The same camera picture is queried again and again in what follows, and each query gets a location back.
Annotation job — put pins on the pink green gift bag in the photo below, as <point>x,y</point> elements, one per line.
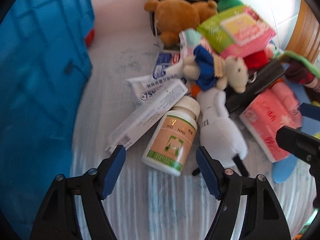
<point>238,31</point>

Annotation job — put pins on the blue plastic storage crate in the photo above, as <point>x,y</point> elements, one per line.
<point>44,68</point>

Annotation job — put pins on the white snoopy plush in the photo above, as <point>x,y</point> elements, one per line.
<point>218,132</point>

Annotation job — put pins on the red tissue pack on table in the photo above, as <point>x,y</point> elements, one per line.
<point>274,108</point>

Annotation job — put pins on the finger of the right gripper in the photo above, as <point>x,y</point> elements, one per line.
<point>305,148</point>
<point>310,111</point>

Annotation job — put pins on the white medicine bottle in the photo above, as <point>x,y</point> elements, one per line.
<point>173,138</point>

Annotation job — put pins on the black folded umbrella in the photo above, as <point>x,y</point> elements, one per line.
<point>265,77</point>

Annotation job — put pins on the red plastic basket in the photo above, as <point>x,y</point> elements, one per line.
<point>90,38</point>

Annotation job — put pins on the wooden door frame right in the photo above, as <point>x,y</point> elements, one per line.
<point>305,37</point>

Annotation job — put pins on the small bear blue dress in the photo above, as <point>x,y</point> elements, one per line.
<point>209,70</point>

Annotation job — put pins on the lime green blue-eared plush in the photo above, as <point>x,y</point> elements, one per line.
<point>283,169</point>

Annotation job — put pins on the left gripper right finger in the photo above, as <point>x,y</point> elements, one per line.
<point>264,217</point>

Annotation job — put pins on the toothpaste tube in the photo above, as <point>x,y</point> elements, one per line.
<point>143,87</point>

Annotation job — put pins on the green cloth hat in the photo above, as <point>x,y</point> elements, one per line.
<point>288,55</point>

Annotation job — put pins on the yellow duck green hat plush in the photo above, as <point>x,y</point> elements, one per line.
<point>227,4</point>

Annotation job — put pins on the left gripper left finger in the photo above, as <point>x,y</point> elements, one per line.
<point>57,218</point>

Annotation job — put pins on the dark brown knit cloth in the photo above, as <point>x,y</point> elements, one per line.
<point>298,73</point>

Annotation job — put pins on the white long toothpaste box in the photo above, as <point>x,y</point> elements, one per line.
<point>146,115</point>

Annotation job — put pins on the brown teddy bear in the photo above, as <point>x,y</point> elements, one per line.
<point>175,16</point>

